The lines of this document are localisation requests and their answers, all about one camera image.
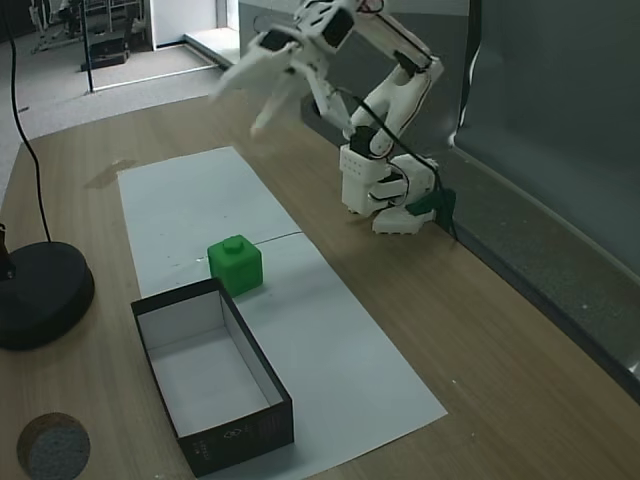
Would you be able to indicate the dark brown cardboard box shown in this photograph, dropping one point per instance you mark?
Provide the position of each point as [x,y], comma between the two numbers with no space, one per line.
[210,370]

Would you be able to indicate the white paper sheet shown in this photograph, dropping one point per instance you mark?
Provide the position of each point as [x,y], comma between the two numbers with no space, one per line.
[340,360]
[190,200]

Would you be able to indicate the black floor case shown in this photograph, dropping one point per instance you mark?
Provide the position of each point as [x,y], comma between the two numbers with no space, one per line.
[107,50]

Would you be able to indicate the green cube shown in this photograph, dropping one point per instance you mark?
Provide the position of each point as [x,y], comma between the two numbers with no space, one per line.
[240,270]

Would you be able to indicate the green table clamp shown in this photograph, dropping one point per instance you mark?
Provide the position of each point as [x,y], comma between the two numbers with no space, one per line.
[422,206]

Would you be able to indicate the black round-base stand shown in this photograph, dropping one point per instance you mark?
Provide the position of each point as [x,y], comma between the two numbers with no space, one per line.
[45,295]

